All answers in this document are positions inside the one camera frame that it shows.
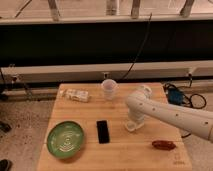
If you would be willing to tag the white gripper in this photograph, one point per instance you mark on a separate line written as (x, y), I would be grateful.
(136, 117)

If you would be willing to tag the white sponge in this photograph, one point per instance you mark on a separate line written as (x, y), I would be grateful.
(132, 126)

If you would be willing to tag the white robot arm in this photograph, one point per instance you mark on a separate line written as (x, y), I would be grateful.
(195, 121)

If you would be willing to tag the black phone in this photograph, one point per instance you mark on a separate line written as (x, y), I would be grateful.
(103, 132)

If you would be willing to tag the brown sausage-like object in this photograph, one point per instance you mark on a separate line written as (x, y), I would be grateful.
(163, 145)

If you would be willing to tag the clear plastic cup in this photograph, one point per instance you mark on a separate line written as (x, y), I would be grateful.
(109, 88)

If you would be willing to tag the blue box on floor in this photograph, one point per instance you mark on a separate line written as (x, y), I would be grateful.
(175, 96)

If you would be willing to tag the white plastic packet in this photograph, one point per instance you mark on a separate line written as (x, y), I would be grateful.
(75, 95)

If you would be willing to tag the green round plate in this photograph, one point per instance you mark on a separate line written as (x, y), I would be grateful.
(65, 139)

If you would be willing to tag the black shoe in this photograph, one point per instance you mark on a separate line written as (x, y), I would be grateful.
(5, 165)

